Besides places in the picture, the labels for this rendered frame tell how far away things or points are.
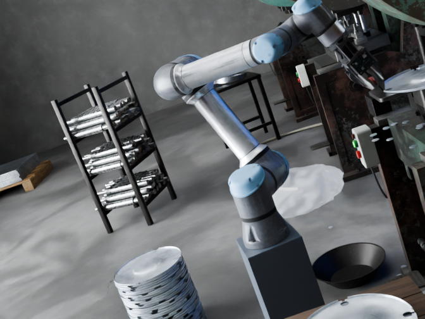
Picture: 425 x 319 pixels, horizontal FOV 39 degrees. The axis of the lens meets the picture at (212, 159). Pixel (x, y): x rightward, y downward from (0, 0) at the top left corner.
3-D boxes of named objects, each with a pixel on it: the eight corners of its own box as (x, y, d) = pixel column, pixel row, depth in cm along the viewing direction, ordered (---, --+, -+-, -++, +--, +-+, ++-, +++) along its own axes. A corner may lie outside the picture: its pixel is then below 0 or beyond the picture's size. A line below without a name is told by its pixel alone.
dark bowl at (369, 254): (322, 306, 225) (317, 290, 223) (310, 271, 254) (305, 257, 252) (400, 282, 222) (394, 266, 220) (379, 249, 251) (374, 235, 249)
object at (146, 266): (174, 275, 223) (172, 273, 223) (105, 293, 230) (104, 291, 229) (187, 241, 250) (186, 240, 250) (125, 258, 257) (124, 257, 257)
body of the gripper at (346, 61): (358, 80, 168) (331, 49, 165) (351, 76, 176) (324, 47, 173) (379, 61, 166) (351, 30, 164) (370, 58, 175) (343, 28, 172)
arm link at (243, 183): (233, 220, 185) (218, 181, 182) (250, 201, 196) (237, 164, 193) (266, 216, 179) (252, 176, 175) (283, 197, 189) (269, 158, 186)
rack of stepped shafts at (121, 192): (157, 224, 381) (100, 85, 358) (100, 235, 401) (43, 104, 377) (182, 196, 419) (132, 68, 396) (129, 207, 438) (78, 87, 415)
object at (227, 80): (236, 157, 467) (201, 61, 447) (223, 147, 510) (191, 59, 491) (282, 138, 471) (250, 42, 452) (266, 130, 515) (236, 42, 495)
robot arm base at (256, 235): (250, 254, 181) (240, 226, 179) (240, 238, 196) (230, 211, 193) (296, 236, 182) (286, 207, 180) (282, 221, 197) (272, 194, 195)
